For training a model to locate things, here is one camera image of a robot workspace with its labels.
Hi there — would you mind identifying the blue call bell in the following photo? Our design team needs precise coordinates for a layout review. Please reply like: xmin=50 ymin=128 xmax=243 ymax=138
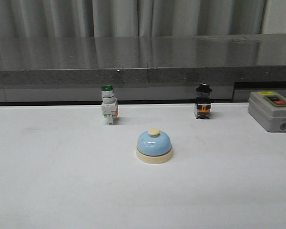
xmin=136 ymin=128 xmax=173 ymax=164

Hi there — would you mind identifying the grey push button box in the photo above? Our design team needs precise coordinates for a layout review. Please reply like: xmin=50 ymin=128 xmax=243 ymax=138
xmin=248 ymin=91 xmax=286 ymax=132

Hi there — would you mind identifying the white curtain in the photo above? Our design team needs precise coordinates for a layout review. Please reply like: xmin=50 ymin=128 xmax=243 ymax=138
xmin=0 ymin=0 xmax=286 ymax=38

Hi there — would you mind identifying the green pushbutton switch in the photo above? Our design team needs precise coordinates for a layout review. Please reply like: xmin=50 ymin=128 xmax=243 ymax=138
xmin=101 ymin=85 xmax=119 ymax=125

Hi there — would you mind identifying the black selector switch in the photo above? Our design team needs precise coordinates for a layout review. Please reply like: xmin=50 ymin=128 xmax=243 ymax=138
xmin=194 ymin=83 xmax=213 ymax=119

